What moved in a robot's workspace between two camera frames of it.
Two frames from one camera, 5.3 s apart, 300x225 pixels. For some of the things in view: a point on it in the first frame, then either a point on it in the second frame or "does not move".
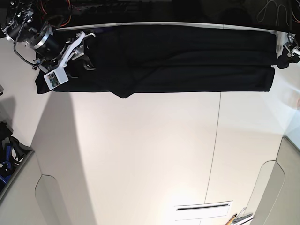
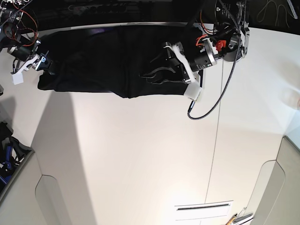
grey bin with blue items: (13, 156) does not move
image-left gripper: (59, 53) → (26, 58)
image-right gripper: (293, 50) → (202, 55)
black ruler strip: (178, 209) does not move
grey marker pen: (237, 220) does not move
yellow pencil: (230, 221) does not move
